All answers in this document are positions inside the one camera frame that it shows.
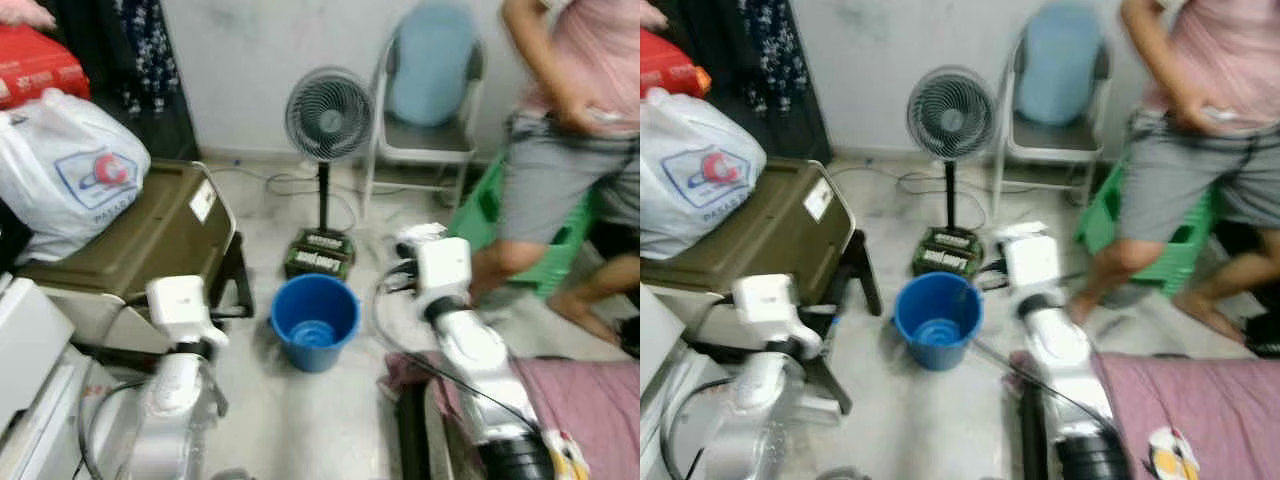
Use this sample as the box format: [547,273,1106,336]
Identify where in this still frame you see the blue plastic bucket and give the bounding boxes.
[892,271,985,374]
[269,272,362,374]

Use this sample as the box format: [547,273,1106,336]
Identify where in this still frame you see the black metal stand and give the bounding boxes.
[798,230,884,417]
[205,230,257,323]

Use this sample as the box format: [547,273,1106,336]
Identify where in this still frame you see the white metal chair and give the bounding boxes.
[360,30,489,219]
[990,30,1114,219]

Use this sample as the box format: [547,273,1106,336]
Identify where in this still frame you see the black standing fan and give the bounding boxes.
[283,66,378,283]
[906,66,1000,281]

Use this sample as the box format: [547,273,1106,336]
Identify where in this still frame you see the person in grey shorts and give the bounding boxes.
[1068,0,1280,346]
[468,0,641,346]

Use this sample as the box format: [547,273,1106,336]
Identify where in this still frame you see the light blue cushion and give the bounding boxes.
[1015,0,1103,126]
[388,0,479,129]

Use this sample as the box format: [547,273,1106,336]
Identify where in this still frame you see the olive lidded storage box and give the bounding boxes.
[662,158,858,351]
[18,160,241,356]

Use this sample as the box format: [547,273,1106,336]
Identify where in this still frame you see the pink penguin print blanket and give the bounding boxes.
[1008,350,1280,480]
[383,350,641,480]

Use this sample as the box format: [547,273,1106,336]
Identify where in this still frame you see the white appliance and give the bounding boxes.
[640,285,723,480]
[0,275,136,480]

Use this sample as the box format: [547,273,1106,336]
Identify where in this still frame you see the dark floral garment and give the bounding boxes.
[680,0,833,163]
[45,0,201,163]

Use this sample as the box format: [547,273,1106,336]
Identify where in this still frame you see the white printed plastic bag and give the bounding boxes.
[640,88,769,263]
[0,88,152,264]

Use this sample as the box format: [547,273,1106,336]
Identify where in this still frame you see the red box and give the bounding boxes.
[0,24,91,109]
[640,28,713,101]

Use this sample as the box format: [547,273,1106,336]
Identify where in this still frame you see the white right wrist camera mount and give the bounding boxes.
[995,224,1064,301]
[395,224,474,306]

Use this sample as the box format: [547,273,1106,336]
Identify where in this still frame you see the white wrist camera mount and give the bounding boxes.
[146,275,230,353]
[731,273,824,356]
[395,224,474,306]
[995,224,1064,301]

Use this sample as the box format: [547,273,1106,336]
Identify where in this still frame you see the thin floor cable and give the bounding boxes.
[208,165,366,233]
[830,165,991,233]

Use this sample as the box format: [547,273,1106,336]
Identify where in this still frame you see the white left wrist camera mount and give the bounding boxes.
[146,275,230,353]
[731,273,824,356]

